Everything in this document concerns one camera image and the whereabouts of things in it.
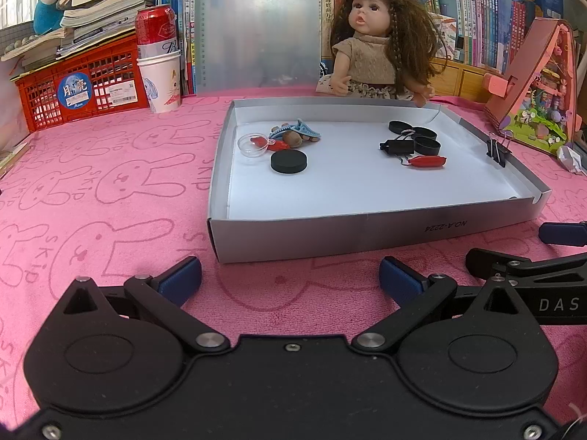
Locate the row of blue books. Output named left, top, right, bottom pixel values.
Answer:
left=156, top=0, right=199, bottom=97

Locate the silver cardboard box tray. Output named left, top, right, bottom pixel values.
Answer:
left=207, top=98, right=551, bottom=264

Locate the stack of worn books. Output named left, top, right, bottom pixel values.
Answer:
left=2, top=0, right=159, bottom=74

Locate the crumpled white paper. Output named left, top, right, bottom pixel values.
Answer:
left=557, top=147, right=583, bottom=174

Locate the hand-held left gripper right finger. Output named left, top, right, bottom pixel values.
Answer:
left=351, top=257, right=537, bottom=353

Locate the pink rabbit print blanket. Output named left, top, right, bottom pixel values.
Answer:
left=0, top=85, right=587, bottom=422

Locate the white paper cup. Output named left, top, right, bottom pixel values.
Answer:
left=136, top=50, right=183, bottom=114

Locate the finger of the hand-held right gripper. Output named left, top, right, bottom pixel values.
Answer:
left=540, top=222, right=587, bottom=245
left=465, top=248, right=587, bottom=285

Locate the brown haired doll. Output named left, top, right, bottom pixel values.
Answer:
left=316, top=0, right=448, bottom=107

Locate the black binder clip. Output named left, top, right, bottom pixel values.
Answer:
left=487, top=132, right=513, bottom=168
left=379, top=131, right=417, bottom=157

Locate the small blue plush toy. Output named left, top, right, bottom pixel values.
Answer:
left=32, top=0, right=69, bottom=35

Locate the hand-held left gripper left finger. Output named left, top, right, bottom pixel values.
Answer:
left=62, top=257, right=230, bottom=353

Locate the blue hair clip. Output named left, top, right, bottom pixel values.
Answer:
left=268, top=119, right=322, bottom=143

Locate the clear plastic dome cap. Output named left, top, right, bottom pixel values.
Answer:
left=238, top=133, right=269, bottom=159

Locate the wooden drawer box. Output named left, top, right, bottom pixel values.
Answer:
left=430, top=57, right=505, bottom=102

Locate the black round disc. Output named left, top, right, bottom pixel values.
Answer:
left=270, top=149, right=308, bottom=175

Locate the red plastic crate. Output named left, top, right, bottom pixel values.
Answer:
left=11, top=34, right=141, bottom=133

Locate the red drink can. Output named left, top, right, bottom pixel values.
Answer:
left=135, top=4, right=179, bottom=59

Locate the translucent plastic board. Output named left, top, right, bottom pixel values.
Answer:
left=195, top=0, right=320, bottom=97

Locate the flat books pile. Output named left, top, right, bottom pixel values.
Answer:
left=0, top=140, right=30, bottom=177

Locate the row of colourful books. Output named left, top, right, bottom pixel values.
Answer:
left=318, top=0, right=535, bottom=73

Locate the pink toy house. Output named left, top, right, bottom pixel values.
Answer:
left=484, top=17, right=580, bottom=157

